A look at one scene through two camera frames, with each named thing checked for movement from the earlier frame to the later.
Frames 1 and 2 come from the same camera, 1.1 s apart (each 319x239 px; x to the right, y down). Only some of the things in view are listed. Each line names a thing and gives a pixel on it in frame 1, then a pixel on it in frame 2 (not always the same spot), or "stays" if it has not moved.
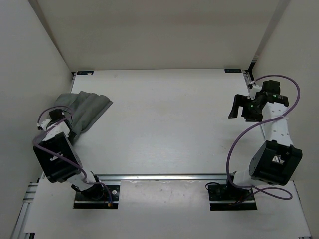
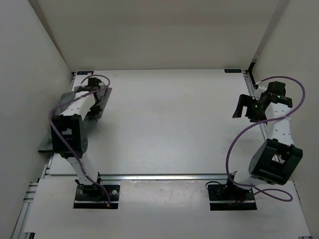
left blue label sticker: (86, 72) stays
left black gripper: (73, 134) → (89, 113)
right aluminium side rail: (247, 81) stays
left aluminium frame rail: (18, 232) stays
